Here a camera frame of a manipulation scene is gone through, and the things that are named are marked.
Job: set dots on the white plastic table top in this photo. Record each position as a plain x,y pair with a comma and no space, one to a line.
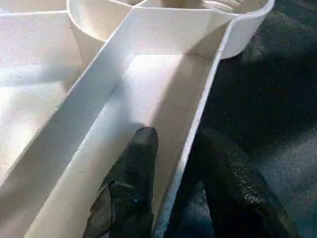
74,86

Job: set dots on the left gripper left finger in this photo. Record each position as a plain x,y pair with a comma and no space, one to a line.
131,188

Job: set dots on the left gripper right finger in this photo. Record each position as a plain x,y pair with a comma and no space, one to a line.
230,198

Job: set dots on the black work mat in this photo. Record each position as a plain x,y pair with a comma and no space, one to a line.
260,99

